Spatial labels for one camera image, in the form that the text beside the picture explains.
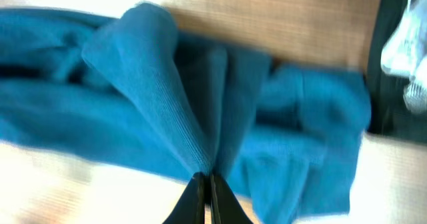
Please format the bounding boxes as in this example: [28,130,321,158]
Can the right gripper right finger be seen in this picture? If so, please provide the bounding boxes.
[209,174,253,224]

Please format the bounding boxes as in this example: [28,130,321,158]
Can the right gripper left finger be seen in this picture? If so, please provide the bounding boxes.
[163,173,205,224]

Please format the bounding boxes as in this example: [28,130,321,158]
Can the blue polo shirt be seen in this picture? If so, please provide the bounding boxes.
[1,3,371,223]

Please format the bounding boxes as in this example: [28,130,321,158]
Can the folded black garment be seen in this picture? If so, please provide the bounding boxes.
[366,0,426,145]

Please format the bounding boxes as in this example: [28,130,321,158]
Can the folded light blue jeans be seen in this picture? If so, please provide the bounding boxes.
[381,0,426,114]

